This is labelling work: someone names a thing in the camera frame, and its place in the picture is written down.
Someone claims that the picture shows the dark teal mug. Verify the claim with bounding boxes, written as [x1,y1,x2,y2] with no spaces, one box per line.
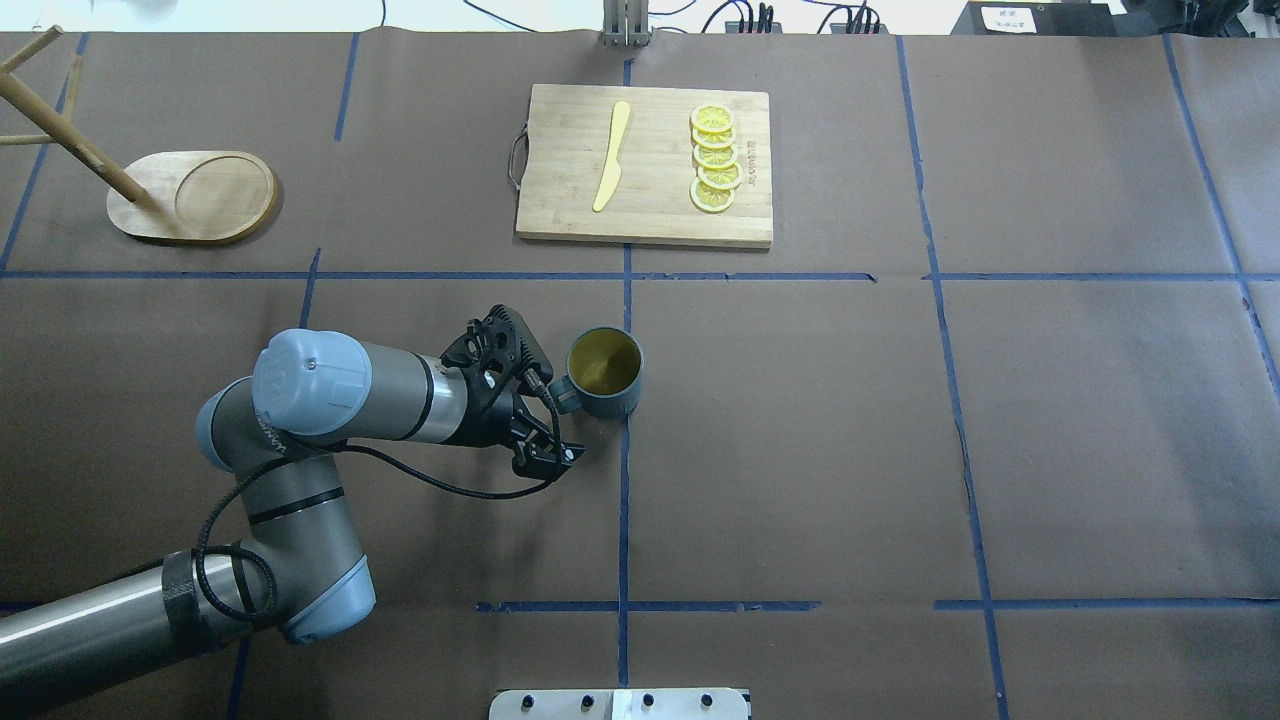
[549,325,645,420]

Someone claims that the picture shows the black power box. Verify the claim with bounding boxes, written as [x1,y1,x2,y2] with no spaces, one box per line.
[950,1,1117,37]

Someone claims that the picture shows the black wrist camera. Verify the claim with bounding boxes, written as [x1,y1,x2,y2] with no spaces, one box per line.
[442,304,556,398]

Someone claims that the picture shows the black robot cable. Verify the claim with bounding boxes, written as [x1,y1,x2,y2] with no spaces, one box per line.
[195,370,563,621]

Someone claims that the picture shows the wooden cup storage rack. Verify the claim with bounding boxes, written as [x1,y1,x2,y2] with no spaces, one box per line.
[1,26,282,246]

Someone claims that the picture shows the aluminium frame post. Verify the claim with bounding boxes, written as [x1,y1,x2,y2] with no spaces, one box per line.
[600,0,653,47]

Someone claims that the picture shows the yellow plastic knife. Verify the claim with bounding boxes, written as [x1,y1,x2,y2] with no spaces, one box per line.
[591,100,632,213]

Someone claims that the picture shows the bamboo cutting board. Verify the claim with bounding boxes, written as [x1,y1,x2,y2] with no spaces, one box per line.
[515,85,774,251]

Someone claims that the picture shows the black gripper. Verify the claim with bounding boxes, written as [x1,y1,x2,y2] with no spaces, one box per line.
[462,386,588,479]

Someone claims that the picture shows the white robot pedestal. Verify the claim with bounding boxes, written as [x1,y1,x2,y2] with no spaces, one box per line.
[488,687,753,719]

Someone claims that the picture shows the lemon slice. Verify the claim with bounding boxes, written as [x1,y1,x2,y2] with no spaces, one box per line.
[691,127,736,150]
[698,161,742,191]
[689,102,736,135]
[692,143,739,170]
[689,179,736,214]

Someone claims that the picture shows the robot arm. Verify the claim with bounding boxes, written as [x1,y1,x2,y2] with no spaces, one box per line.
[1,322,585,719]

